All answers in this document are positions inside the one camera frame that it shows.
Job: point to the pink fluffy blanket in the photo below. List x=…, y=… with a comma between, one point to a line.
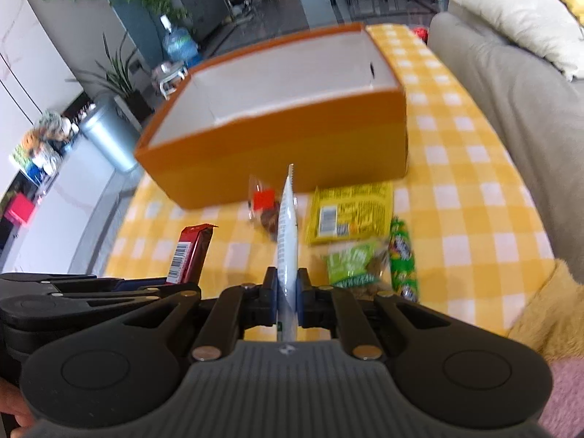
x=568, y=397

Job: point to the orange cardboard box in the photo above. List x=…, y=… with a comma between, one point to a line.
x=283, y=150

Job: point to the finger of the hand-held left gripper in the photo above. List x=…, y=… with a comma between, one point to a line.
x=100, y=299
x=137, y=284

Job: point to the yellow snack packet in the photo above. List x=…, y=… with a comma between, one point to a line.
x=351, y=214

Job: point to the green sausage stick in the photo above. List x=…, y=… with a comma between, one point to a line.
x=404, y=260

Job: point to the long red snack packet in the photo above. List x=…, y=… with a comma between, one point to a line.
x=191, y=251

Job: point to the plush bear bouquet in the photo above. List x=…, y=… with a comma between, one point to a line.
x=45, y=134

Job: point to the small red packet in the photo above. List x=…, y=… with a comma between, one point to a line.
x=420, y=33

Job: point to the yellow checked tablecloth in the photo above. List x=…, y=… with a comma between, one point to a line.
x=456, y=200

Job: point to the white pillow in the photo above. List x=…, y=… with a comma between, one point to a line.
x=515, y=13

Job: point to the person's left hand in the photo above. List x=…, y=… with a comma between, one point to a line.
x=13, y=404

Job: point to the blue water jug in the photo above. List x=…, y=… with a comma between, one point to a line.
x=180, y=45

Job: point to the grey covered sofa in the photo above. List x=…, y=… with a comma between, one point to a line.
x=524, y=123

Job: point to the red box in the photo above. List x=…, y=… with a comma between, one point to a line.
x=20, y=210

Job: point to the potted long-leaf plant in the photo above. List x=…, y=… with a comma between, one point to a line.
x=121, y=77

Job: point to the yellow plush toy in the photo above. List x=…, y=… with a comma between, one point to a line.
x=552, y=315

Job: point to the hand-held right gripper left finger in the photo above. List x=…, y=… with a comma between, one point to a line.
x=273, y=292

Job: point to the green snack packet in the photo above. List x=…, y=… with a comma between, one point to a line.
x=356, y=264

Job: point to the clear packet with red label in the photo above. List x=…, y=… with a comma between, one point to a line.
x=264, y=205

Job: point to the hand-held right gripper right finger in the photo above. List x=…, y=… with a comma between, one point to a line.
x=300, y=293

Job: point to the silver trash can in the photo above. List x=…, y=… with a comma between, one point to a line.
x=112, y=132

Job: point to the white wheeled stool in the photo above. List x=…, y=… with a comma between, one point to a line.
x=169, y=80

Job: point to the white clear snack packet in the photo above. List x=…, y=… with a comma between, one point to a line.
x=287, y=237

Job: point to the white media console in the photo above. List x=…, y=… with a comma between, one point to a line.
x=68, y=205

